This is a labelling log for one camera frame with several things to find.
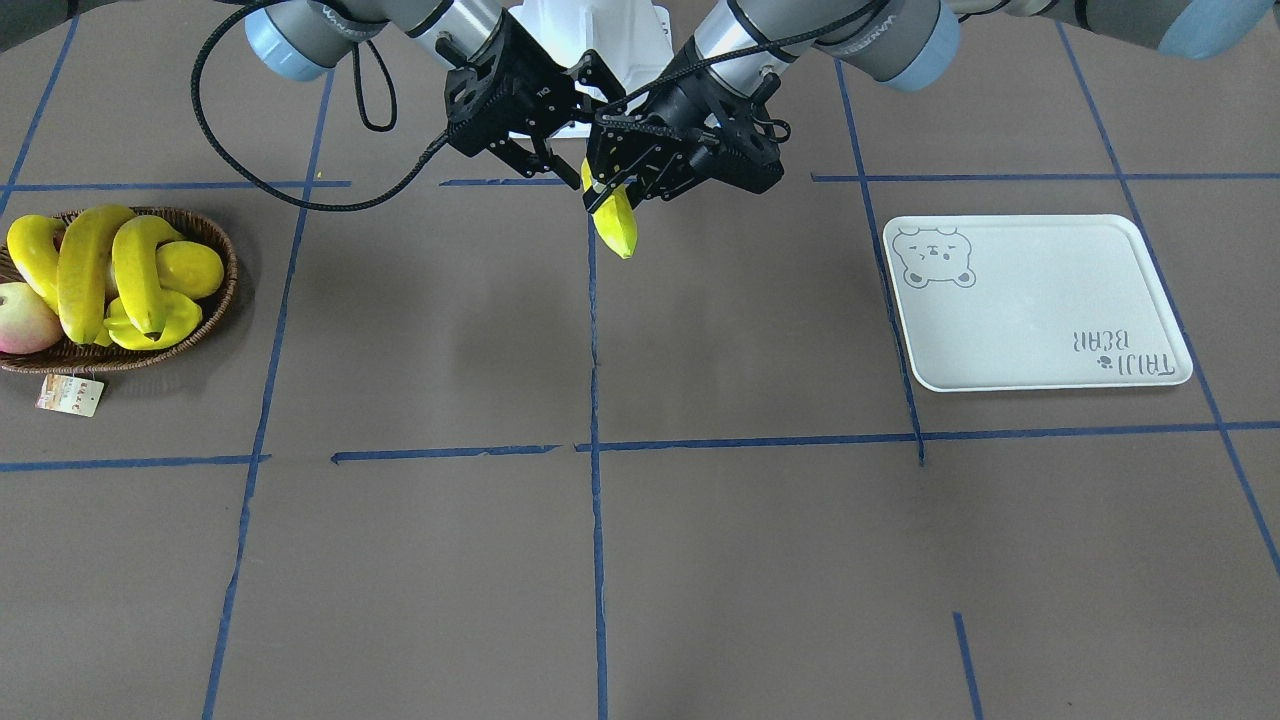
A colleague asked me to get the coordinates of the pink white toy peach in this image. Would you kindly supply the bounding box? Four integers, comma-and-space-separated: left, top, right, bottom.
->
1, 281, 64, 355

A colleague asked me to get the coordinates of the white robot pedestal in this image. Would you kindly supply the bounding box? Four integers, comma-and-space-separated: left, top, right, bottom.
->
509, 1, 675, 94

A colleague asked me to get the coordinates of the long yellow toy banana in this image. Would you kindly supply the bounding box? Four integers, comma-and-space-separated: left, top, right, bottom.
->
111, 215, 182, 340

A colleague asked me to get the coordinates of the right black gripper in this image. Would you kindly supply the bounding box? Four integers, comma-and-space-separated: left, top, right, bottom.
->
444, 10, 627, 191

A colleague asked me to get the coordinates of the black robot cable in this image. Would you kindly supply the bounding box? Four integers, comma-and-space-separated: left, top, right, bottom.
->
189, 0, 471, 213

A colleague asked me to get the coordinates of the small yellow toy banana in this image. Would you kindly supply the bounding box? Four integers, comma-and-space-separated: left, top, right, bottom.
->
102, 290, 204, 352

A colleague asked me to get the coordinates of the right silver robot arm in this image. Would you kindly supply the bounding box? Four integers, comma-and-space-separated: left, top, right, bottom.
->
244, 1, 626, 190

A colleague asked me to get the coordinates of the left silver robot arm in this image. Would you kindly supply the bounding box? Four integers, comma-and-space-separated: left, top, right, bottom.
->
584, 1, 1277, 214

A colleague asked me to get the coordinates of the glossy yellow toy banana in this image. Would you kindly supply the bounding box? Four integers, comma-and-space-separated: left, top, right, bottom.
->
6, 214, 67, 315

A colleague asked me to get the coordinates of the white rectangular bear tray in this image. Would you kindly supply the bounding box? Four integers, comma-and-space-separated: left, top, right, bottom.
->
882, 214, 1194, 393

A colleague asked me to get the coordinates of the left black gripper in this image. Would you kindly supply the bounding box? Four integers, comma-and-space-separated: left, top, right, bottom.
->
584, 70, 787, 213

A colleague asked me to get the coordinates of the brown woven wicker basket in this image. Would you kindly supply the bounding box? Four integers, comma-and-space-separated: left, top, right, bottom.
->
1, 206, 241, 374

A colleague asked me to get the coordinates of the orange yellow toy mango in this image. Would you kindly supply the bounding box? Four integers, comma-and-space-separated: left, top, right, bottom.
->
156, 240, 225, 300

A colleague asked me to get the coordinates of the light yellow-green toy banana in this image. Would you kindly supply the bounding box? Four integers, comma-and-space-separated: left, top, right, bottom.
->
580, 158, 637, 259

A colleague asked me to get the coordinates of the paper tag on basket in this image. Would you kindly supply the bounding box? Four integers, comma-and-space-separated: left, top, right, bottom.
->
35, 373, 108, 418

